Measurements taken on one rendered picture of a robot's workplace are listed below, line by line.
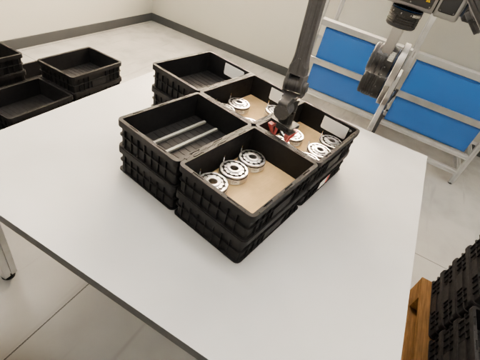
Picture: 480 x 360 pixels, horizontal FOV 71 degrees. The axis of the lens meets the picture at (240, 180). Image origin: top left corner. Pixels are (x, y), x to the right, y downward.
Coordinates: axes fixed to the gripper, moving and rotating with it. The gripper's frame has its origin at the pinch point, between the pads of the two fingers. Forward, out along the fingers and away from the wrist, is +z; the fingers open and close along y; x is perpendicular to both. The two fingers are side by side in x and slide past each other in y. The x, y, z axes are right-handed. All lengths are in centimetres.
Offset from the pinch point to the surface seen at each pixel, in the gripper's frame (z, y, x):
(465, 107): 29, 36, 216
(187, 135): 3.1, -25.0, -27.0
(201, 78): 5, -61, 12
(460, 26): -9, -15, 294
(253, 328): 14, 43, -58
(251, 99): 5.1, -33.9, 21.7
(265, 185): 3.0, 12.9, -22.6
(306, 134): 5.0, 0.9, 21.6
